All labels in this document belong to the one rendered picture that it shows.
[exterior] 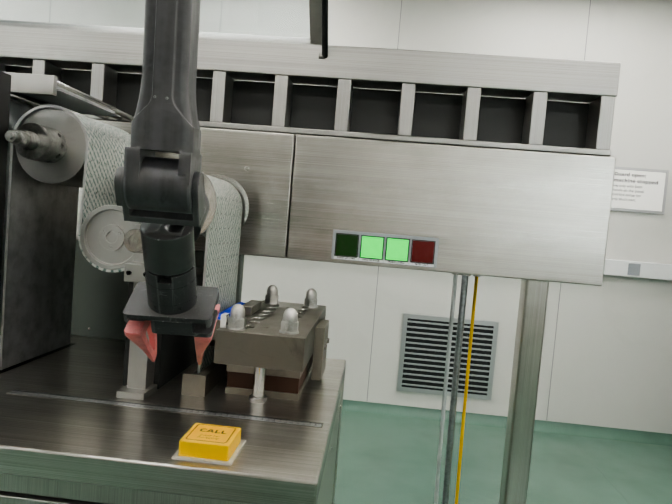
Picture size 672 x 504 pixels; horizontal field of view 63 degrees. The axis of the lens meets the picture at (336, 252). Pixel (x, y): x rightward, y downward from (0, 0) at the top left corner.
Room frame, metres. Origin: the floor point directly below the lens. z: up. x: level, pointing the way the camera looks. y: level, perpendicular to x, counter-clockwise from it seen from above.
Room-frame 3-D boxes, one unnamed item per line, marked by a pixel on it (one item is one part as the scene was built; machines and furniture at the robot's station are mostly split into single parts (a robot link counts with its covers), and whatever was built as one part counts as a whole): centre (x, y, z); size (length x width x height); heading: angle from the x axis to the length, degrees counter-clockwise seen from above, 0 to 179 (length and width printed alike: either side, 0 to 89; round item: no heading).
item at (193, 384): (1.13, 0.23, 0.92); 0.28 x 0.04 x 0.04; 176
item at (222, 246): (1.12, 0.23, 1.11); 0.23 x 0.01 x 0.18; 176
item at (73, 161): (1.16, 0.54, 1.33); 0.25 x 0.14 x 0.14; 176
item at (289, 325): (0.99, 0.07, 1.05); 0.04 x 0.04 x 0.04
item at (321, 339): (1.17, 0.01, 0.96); 0.10 x 0.03 x 0.11; 176
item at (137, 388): (0.97, 0.34, 1.05); 0.06 x 0.05 x 0.31; 176
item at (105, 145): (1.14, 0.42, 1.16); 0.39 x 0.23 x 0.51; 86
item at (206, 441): (0.76, 0.15, 0.91); 0.07 x 0.07 x 0.02; 86
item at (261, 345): (1.16, 0.11, 1.00); 0.40 x 0.16 x 0.06; 176
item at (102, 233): (1.14, 0.41, 1.17); 0.26 x 0.12 x 0.12; 176
